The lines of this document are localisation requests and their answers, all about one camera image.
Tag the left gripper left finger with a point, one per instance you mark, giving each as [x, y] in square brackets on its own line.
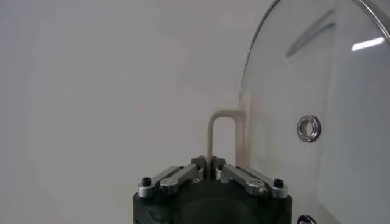
[176, 178]

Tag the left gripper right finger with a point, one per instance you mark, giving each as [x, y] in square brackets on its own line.
[246, 179]

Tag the round glass pot lid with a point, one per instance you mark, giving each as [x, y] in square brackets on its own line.
[335, 121]

